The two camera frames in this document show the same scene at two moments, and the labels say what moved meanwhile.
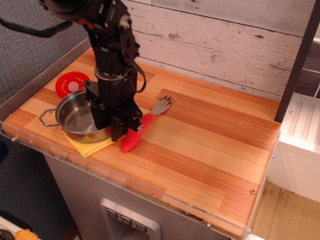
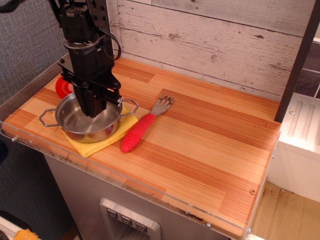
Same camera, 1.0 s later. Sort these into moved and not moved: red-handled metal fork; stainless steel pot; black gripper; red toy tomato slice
Moved: black gripper
Not moved: red toy tomato slice; stainless steel pot; red-handled metal fork
